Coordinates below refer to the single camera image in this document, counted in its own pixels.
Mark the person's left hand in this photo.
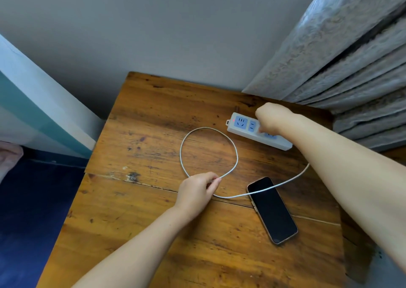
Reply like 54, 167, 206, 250
174, 171, 222, 218

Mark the person's right hand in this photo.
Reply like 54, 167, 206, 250
255, 102, 298, 136

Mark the white charging cable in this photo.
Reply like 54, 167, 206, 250
180, 127, 310, 200

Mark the person's right forearm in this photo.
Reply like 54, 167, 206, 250
277, 113, 406, 274

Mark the person's left forearm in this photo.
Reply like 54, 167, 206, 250
71, 205, 191, 288

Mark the white power strip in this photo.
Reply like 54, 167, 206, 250
226, 112, 293, 151

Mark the black smartphone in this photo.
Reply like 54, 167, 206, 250
246, 176, 299, 245

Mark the grey patterned curtain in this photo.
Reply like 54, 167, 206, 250
242, 0, 406, 153

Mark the white and teal bed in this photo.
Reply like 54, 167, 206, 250
0, 34, 106, 160

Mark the pink cloth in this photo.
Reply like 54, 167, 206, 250
0, 141, 25, 184

